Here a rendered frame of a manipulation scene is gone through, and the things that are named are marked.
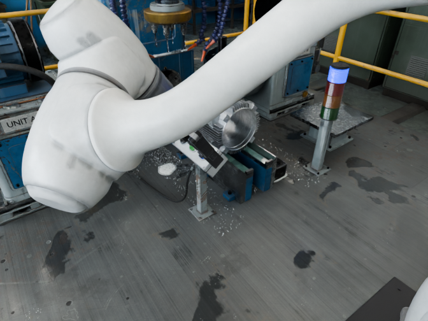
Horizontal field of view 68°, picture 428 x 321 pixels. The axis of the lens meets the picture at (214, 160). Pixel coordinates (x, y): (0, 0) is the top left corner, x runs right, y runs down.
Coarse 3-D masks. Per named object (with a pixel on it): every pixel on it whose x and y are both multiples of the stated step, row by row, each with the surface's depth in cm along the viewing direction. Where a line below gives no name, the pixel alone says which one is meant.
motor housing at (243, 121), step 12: (228, 108) 105; (240, 108) 105; (228, 120) 104; (240, 120) 119; (252, 120) 114; (204, 132) 111; (216, 132) 106; (228, 132) 121; (240, 132) 119; (252, 132) 115; (216, 144) 109; (228, 144) 116; (240, 144) 116
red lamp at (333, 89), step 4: (328, 80) 107; (328, 84) 107; (332, 84) 105; (336, 84) 105; (340, 84) 104; (344, 84) 105; (328, 88) 107; (332, 88) 106; (336, 88) 105; (340, 88) 105; (344, 88) 107; (328, 92) 108; (332, 92) 106; (336, 92) 106; (340, 92) 106
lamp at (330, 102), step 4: (324, 96) 110; (328, 96) 108; (332, 96) 107; (336, 96) 107; (340, 96) 107; (324, 100) 110; (328, 100) 109; (332, 100) 108; (336, 100) 108; (340, 100) 108; (324, 104) 111; (328, 104) 109; (332, 104) 109; (336, 104) 109; (340, 104) 110; (332, 108) 109
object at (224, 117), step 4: (252, 104) 109; (252, 108) 109; (256, 108) 110; (220, 116) 103; (224, 116) 103; (228, 116) 103; (224, 120) 103; (252, 136) 116; (252, 140) 117; (220, 148) 110; (224, 148) 109; (224, 152) 110
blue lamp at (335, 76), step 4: (332, 68) 103; (348, 68) 103; (332, 72) 103; (336, 72) 103; (340, 72) 102; (344, 72) 102; (328, 76) 106; (332, 76) 104; (336, 76) 103; (340, 76) 103; (344, 76) 103; (332, 80) 105; (336, 80) 104; (340, 80) 104; (344, 80) 104
